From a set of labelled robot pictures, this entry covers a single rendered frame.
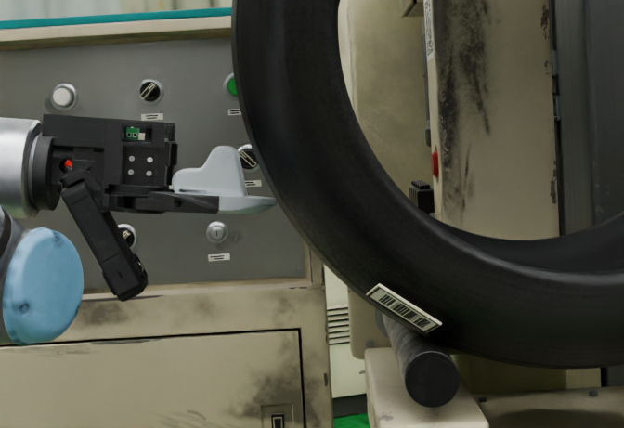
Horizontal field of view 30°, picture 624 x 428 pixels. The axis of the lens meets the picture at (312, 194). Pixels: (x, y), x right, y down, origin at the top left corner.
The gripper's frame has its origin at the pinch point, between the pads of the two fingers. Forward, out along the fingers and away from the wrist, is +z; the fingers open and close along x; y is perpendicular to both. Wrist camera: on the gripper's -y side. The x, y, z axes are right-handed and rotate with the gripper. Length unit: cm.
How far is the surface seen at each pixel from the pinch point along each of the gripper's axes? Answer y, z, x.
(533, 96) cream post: 13.1, 28.1, 25.7
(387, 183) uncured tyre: 3.5, 10.5, -12.4
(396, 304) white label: -6.4, 12.0, -10.5
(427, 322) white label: -7.6, 14.6, -10.8
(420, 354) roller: -10.3, 14.2, -10.2
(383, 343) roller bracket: -15.3, 13.2, 23.3
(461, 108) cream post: 11.2, 20.2, 25.7
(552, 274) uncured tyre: -2.8, 24.1, -12.3
